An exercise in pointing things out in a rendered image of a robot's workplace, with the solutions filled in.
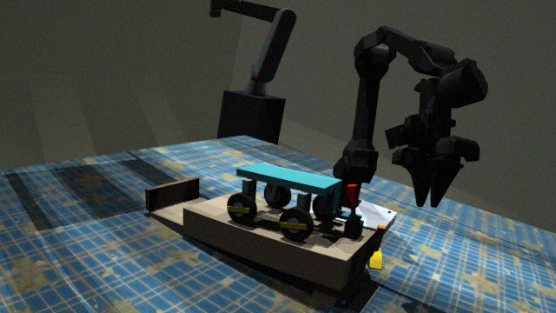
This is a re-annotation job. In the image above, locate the yellow chock with orange handle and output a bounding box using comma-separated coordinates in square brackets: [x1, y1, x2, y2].
[368, 225, 386, 270]

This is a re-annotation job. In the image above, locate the tan wooden ramp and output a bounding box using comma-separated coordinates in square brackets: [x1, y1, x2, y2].
[145, 176, 378, 306]

